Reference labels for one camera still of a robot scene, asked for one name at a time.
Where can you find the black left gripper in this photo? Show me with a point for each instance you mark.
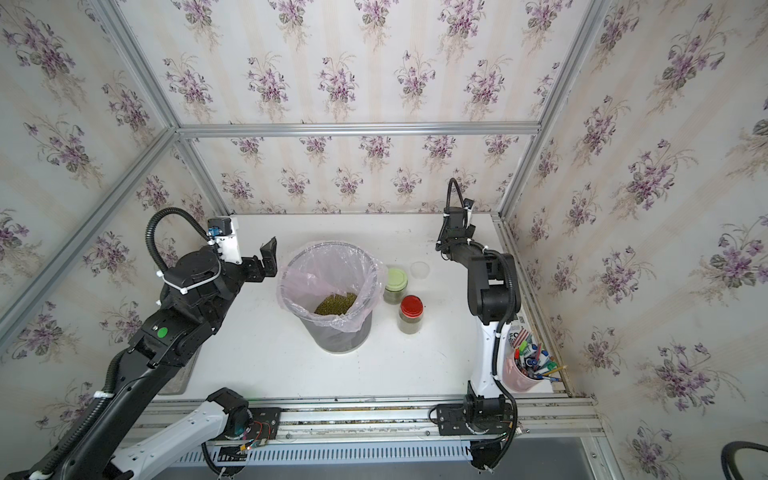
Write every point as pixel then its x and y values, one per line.
pixel 254 273

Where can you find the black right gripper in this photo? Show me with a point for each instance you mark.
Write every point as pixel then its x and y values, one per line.
pixel 470 231

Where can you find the red lid bean jar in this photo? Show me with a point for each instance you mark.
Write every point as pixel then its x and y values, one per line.
pixel 410 314

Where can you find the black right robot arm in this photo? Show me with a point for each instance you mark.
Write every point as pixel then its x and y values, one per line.
pixel 494 300

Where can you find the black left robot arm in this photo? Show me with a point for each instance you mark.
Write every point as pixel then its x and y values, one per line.
pixel 197 293

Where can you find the green mung beans pile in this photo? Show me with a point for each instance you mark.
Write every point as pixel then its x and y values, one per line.
pixel 336 304

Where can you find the mesh bin with pink bag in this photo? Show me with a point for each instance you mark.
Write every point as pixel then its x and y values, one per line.
pixel 333 287

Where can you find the green lid bean jar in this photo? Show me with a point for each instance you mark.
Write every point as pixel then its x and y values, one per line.
pixel 396 287

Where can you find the pink pen cup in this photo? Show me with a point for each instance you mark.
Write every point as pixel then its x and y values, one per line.
pixel 527 364

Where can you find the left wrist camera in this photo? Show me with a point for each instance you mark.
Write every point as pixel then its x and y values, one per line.
pixel 222 232

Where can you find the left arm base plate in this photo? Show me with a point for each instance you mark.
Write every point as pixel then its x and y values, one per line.
pixel 258 428

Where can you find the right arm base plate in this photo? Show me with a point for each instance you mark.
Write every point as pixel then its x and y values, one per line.
pixel 462 420

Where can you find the white slotted cable duct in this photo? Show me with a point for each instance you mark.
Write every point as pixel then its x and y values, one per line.
pixel 346 453

